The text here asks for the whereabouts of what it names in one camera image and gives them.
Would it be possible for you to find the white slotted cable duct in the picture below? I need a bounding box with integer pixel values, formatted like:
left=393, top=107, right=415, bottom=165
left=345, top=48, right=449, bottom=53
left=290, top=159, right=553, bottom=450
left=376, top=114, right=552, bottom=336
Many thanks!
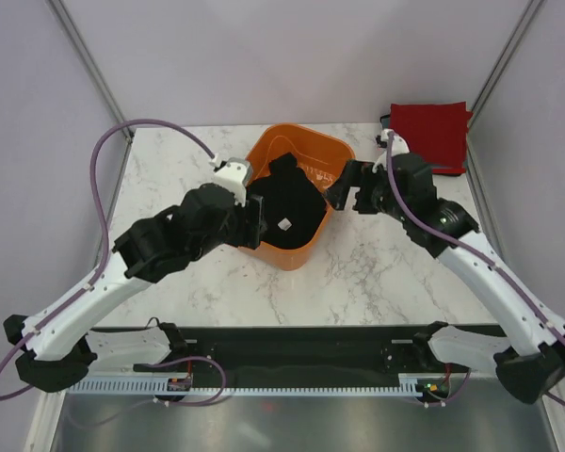
left=67, top=375, right=432, bottom=397

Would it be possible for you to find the aluminium frame post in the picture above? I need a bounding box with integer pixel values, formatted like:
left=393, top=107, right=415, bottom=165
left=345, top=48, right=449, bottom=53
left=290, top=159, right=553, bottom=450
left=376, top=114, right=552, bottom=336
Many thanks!
left=46, top=0, right=136, bottom=140
left=468, top=0, right=547, bottom=133

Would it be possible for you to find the left aluminium frame post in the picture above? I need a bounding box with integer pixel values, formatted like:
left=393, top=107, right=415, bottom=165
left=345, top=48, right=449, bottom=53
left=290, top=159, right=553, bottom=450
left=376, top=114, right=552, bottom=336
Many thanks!
left=46, top=0, right=136, bottom=140

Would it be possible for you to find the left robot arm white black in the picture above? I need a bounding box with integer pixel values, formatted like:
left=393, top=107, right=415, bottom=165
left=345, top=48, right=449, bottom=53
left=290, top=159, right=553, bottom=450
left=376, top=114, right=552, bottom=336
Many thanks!
left=4, top=183, right=266, bottom=393

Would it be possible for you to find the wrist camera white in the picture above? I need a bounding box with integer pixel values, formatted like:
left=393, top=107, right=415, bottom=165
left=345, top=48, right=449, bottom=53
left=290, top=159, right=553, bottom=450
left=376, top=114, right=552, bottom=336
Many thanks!
left=210, top=155, right=253, bottom=206
left=373, top=128, right=410, bottom=172

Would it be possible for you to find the purple cable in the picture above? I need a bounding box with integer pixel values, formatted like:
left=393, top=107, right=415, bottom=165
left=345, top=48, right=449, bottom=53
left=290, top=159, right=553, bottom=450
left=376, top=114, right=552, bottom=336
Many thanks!
left=385, top=131, right=565, bottom=415
left=0, top=118, right=218, bottom=402

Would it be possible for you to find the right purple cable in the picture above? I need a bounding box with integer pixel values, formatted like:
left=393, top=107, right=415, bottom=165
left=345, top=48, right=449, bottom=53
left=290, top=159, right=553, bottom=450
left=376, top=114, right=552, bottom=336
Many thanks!
left=385, top=131, right=565, bottom=415

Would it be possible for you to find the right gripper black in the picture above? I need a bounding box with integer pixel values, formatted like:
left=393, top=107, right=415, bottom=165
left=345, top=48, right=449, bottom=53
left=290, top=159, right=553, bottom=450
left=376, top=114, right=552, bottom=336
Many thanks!
left=323, top=159, right=412, bottom=224

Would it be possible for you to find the folded grey blue t shirt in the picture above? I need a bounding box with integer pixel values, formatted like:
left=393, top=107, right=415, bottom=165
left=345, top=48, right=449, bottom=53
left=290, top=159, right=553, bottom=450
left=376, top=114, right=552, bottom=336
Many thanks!
left=431, top=166, right=466, bottom=177

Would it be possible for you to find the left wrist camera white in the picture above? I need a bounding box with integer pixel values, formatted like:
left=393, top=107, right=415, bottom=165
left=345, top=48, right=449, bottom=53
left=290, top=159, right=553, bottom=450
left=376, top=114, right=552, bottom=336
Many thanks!
left=210, top=155, right=253, bottom=206

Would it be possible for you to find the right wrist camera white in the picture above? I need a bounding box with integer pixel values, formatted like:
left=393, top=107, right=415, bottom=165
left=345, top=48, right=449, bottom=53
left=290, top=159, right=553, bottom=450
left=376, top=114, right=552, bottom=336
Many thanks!
left=373, top=128, right=410, bottom=172

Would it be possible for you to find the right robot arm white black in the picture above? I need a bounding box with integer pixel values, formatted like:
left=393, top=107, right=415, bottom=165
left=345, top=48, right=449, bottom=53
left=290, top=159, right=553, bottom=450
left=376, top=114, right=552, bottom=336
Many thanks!
left=324, top=153, right=565, bottom=407

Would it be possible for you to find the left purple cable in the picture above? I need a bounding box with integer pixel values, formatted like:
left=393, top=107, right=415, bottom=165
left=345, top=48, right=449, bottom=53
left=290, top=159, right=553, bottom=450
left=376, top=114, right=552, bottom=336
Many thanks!
left=0, top=118, right=218, bottom=402

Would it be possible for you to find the right aluminium frame post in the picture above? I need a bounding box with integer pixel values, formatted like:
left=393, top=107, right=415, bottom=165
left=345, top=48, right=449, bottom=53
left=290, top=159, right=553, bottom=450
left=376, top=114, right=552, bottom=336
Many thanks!
left=468, top=0, right=547, bottom=133

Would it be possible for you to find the folded red t shirt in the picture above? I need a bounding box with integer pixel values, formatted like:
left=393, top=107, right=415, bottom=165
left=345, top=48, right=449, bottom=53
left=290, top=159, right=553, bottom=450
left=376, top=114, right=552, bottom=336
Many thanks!
left=389, top=102, right=472, bottom=168

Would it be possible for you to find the orange plastic basket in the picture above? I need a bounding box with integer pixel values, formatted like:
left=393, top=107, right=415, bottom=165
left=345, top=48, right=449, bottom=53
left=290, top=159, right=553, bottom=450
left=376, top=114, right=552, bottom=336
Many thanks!
left=245, top=123, right=355, bottom=271

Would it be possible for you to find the black t shirt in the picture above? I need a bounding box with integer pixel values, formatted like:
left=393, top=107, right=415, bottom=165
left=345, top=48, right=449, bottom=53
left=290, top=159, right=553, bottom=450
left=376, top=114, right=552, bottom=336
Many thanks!
left=248, top=153, right=327, bottom=250

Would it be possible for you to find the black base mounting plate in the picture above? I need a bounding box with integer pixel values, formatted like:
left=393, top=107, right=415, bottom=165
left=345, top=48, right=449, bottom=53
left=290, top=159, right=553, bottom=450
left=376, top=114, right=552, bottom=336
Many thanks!
left=131, top=324, right=472, bottom=390

